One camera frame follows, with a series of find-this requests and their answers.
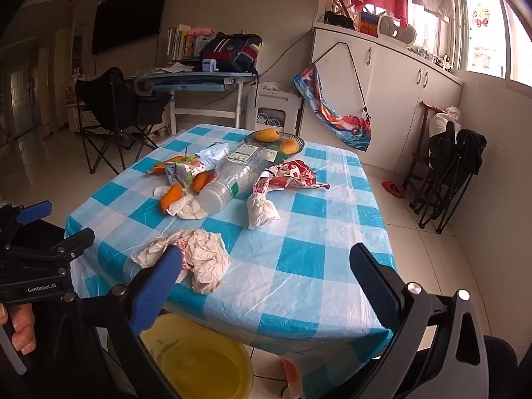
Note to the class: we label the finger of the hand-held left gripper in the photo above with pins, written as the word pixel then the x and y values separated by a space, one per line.
pixel 35 212
pixel 62 247

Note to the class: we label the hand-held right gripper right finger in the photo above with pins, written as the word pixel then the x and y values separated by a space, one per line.
pixel 376 286

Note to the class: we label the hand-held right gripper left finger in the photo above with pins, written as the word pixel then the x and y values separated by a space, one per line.
pixel 158 286

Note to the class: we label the large white tissue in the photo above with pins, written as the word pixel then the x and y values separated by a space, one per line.
pixel 208 257

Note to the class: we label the yellow plastic basin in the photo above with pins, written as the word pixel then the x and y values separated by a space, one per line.
pixel 199 365

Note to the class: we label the green drink carton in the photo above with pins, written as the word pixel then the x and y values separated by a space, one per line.
pixel 183 172

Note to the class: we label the clear plastic bottle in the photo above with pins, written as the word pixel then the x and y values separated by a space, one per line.
pixel 232 178

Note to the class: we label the red snack bag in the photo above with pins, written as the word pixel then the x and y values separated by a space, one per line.
pixel 295 172

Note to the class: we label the blue white drink carton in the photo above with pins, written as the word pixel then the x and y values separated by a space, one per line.
pixel 214 153

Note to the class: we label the person's left hand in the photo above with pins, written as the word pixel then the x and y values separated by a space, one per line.
pixel 23 328

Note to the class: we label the blue checked tablecloth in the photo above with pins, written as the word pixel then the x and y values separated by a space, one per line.
pixel 311 237

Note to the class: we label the red slipper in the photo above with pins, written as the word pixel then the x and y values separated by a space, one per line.
pixel 392 188

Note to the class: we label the pink checked cloth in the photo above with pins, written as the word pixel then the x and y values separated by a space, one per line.
pixel 293 370

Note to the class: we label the black folding chair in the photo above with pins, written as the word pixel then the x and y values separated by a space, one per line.
pixel 120 99

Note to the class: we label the dark wooden chair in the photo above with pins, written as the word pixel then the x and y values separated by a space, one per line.
pixel 419 149

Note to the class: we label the folded black camping chair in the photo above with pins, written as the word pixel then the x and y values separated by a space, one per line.
pixel 453 162

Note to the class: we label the person's dark clothing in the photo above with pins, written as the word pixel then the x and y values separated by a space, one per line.
pixel 501 365

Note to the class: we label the yellow mango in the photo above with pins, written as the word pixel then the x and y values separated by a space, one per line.
pixel 267 135
pixel 289 145

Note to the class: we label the glass fruit plate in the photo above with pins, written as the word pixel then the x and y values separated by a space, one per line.
pixel 291 135

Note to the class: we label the colourful printed cloth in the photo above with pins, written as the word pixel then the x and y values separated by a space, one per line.
pixel 332 116

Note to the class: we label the white bag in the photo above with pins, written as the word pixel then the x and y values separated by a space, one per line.
pixel 447 118

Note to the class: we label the white cabinet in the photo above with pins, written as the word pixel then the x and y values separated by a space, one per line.
pixel 395 99

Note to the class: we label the white plastic stool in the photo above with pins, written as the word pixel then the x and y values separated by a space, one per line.
pixel 272 104

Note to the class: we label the blue study desk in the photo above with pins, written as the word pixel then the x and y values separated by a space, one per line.
pixel 199 79

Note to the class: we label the black television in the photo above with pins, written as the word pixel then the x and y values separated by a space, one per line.
pixel 131 12

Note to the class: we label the row of books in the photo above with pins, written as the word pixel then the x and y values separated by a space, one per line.
pixel 181 43

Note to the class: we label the small blue device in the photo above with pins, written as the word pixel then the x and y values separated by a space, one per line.
pixel 210 65

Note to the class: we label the dark blue backpack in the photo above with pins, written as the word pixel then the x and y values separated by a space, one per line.
pixel 228 52

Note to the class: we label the pink plush toy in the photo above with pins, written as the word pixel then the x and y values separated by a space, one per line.
pixel 201 31

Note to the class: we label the window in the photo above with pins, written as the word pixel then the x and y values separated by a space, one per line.
pixel 486 45

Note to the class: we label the black bag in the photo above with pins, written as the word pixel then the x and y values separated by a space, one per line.
pixel 338 20

